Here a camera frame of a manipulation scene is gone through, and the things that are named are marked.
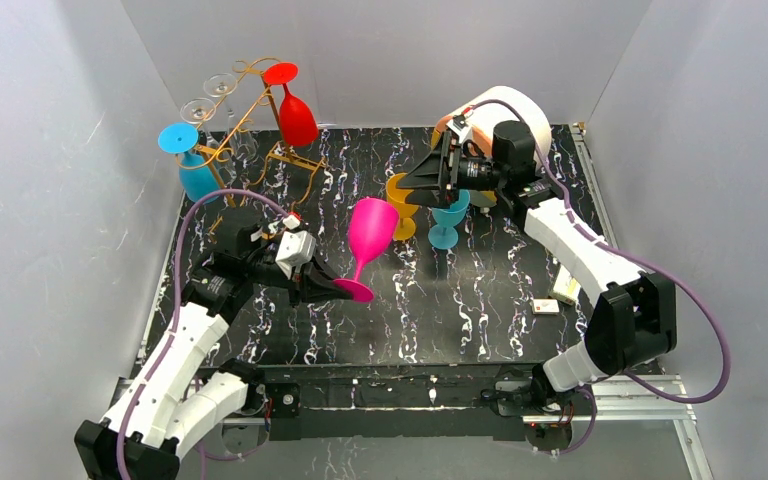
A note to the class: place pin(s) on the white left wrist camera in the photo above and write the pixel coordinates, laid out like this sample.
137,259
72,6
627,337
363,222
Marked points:
296,246

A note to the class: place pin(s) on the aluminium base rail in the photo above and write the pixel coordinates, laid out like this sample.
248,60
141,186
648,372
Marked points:
390,411

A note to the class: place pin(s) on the cream rectangular box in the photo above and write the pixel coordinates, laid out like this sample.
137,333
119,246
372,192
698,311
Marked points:
565,289

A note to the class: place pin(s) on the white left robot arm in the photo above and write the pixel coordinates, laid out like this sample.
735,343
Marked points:
208,305

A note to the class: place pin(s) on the magenta plastic wine glass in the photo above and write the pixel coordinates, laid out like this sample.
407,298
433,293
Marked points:
371,230

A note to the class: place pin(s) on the light blue plastic wine glass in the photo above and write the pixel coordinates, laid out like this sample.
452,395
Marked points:
443,234

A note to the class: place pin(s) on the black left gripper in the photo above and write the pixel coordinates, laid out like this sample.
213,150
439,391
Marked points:
301,279

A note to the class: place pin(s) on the red plastic wine glass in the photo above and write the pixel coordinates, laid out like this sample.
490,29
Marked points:
295,118

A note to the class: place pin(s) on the black marble table mat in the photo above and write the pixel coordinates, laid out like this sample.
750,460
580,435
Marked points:
471,303

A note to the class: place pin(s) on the gold wire wine glass rack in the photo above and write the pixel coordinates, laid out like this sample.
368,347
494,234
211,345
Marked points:
225,138

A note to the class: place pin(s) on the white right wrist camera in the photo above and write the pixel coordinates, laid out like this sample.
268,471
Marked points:
460,128

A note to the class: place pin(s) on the orange plastic wine glass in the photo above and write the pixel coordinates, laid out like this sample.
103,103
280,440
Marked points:
396,197

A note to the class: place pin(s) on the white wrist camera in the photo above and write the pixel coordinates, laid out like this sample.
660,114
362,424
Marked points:
296,246
460,128

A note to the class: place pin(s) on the small white box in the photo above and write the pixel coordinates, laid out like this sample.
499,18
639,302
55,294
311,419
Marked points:
545,307

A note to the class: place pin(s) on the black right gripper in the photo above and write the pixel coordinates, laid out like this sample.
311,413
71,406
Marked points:
450,175

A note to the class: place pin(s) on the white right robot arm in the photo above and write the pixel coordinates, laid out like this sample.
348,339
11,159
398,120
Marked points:
634,311

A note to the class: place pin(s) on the round drawer cabinet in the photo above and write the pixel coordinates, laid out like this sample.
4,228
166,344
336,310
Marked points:
481,120

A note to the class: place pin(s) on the clear wine glass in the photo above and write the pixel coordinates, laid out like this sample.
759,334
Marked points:
241,142
198,111

